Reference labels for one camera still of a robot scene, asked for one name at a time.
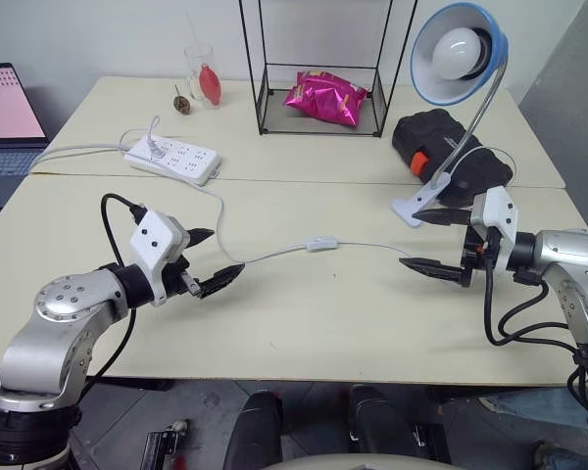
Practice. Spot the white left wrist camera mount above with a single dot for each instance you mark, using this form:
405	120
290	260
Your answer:
152	240

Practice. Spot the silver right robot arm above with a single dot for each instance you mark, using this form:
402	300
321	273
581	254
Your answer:
568	254

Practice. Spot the black caster bracket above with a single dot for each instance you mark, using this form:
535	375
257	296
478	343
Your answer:
164	443

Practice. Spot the small brown spinning top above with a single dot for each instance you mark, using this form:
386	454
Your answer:
181	104

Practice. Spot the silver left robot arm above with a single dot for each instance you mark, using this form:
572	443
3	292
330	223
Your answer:
54	333

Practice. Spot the dark rounded shape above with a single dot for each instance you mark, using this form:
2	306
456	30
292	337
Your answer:
255	431
377	426

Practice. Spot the beige rounded surface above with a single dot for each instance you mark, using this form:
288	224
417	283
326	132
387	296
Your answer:
353	462

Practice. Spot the pink snack bag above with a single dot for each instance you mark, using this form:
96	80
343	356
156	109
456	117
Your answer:
323	100

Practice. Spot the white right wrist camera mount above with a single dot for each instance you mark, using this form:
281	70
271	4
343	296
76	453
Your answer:
500	210

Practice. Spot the red rubber bulb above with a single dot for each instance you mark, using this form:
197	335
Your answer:
211	85

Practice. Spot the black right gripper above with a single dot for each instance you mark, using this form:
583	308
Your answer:
477	254

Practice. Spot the black tool case orange latch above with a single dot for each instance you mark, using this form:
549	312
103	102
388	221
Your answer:
431	137

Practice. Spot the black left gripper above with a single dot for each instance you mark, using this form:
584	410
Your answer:
179	279

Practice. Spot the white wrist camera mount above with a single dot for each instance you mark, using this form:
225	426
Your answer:
152	240
500	210

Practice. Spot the blue gooseneck clip desk lamp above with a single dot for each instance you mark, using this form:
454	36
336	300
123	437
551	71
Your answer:
438	83

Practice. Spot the white plug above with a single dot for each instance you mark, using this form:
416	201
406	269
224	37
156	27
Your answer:
154	149

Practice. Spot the grey laptop pink screen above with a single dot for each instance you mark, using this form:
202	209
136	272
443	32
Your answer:
5	108

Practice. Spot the clear glass mug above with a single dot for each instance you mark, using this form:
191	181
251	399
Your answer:
196	59

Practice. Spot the white power strip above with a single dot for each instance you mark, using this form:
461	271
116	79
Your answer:
186	159

